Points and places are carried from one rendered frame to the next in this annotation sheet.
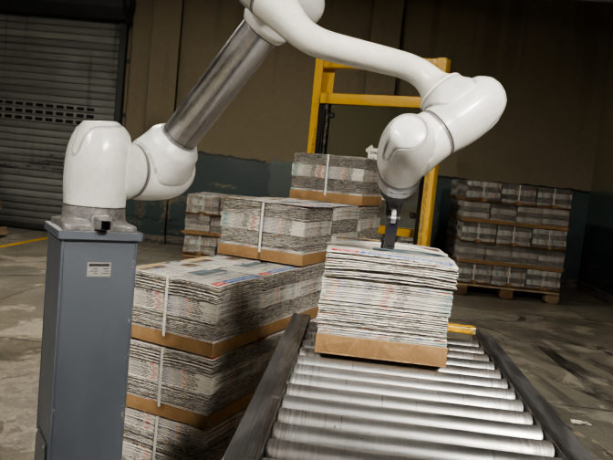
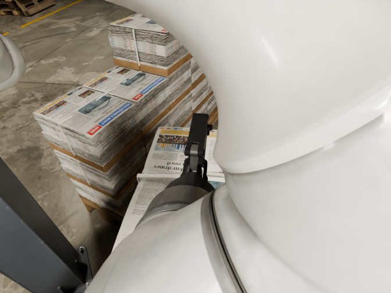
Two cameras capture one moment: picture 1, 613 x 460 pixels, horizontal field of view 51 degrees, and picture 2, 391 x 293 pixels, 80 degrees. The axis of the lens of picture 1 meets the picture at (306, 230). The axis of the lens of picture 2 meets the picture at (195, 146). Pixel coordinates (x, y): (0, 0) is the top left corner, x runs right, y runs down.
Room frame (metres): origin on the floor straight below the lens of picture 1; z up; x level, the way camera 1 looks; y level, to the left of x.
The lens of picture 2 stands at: (1.23, -0.20, 1.43)
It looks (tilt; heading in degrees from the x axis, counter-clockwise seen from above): 43 degrees down; 2
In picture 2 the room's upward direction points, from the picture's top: straight up
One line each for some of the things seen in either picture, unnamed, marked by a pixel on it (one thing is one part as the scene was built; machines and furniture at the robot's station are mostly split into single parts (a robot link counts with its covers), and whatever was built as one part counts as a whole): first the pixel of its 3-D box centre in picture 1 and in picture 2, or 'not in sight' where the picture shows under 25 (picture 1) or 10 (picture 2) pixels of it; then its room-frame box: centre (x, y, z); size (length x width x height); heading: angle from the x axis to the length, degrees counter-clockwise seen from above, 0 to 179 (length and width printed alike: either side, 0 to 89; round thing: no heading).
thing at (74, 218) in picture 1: (95, 217); not in sight; (1.64, 0.54, 1.03); 0.22 x 0.18 x 0.06; 31
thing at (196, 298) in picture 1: (249, 362); (150, 126); (2.53, 0.17, 0.42); 1.17 x 0.39 x 0.83; 155
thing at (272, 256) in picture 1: (275, 251); (153, 58); (2.65, 0.12, 0.86); 0.38 x 0.29 x 0.04; 66
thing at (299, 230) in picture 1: (276, 230); (151, 43); (2.65, 0.12, 0.95); 0.38 x 0.29 x 0.23; 66
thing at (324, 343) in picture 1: (379, 340); not in sight; (1.45, -0.19, 0.83); 0.29 x 0.16 x 0.04; 86
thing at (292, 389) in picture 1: (406, 411); not in sight; (1.16, -0.22, 0.77); 0.47 x 0.05 x 0.05; 86
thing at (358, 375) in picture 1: (401, 388); not in sight; (1.29, -0.22, 0.77); 0.47 x 0.05 x 0.05; 86
